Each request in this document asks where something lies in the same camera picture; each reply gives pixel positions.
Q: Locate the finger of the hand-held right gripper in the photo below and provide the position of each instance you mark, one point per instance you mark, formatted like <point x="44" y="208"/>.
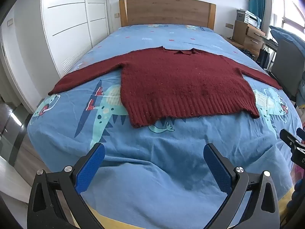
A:
<point x="287" y="138"/>
<point x="301" y="136"/>

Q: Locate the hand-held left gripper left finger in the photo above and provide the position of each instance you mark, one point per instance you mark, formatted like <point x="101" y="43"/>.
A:
<point x="91" y="167"/>

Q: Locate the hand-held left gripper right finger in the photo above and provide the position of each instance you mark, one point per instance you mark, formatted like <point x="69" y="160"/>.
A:
<point x="217" y="169"/>

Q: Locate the dark red knit sweater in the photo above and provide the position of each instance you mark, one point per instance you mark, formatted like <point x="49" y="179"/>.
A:
<point x="178" y="83"/>

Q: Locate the blue dinosaur print bed sheet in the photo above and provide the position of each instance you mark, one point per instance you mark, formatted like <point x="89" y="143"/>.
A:
<point x="166" y="159"/>

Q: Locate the grey chair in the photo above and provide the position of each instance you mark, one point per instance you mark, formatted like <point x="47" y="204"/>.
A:
<point x="288" y="66"/>

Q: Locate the black paper bag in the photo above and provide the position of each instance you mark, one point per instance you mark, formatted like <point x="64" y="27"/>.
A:
<point x="263" y="58"/>

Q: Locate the black backpack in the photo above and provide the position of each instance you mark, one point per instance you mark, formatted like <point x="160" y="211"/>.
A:
<point x="247" y="53"/>

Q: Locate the blue cushion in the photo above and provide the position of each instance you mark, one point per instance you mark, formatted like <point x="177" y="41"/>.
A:
<point x="287" y="34"/>

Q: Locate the wooden drawer cabinet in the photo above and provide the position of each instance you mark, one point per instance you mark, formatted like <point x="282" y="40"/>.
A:
<point x="250" y="38"/>

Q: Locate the white printer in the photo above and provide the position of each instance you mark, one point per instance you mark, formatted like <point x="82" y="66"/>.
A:
<point x="246" y="16"/>

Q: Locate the long teal curtain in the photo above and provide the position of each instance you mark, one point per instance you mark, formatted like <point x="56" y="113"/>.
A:
<point x="256" y="2"/>

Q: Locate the white wardrobe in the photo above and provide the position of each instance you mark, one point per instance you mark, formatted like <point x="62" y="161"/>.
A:
<point x="71" y="16"/>

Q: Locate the wooden headboard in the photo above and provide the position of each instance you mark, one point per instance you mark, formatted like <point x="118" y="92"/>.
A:
<point x="166" y="12"/>

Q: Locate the wall socket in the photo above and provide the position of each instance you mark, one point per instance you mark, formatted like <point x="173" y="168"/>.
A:
<point x="229" y="25"/>
<point x="116" y="15"/>

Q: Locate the wall light switch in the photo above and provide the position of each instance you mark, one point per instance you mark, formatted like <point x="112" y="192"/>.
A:
<point x="10" y="22"/>

